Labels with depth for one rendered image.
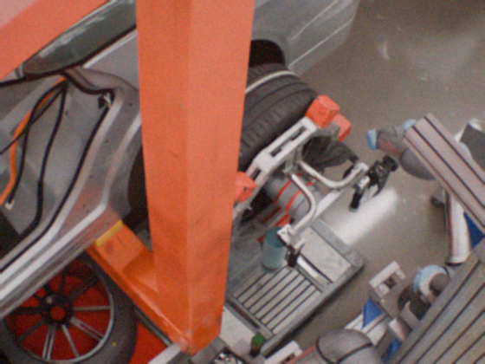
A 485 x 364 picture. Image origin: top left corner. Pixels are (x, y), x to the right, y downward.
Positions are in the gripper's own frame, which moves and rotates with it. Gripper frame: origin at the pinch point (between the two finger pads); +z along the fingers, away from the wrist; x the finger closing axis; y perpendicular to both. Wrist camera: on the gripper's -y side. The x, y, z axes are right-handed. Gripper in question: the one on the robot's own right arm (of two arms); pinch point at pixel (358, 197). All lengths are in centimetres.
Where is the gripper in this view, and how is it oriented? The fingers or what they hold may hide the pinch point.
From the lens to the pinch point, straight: 312.4
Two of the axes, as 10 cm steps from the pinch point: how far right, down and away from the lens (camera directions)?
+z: -7.1, 6.0, -3.8
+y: 0.5, -4.9, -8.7
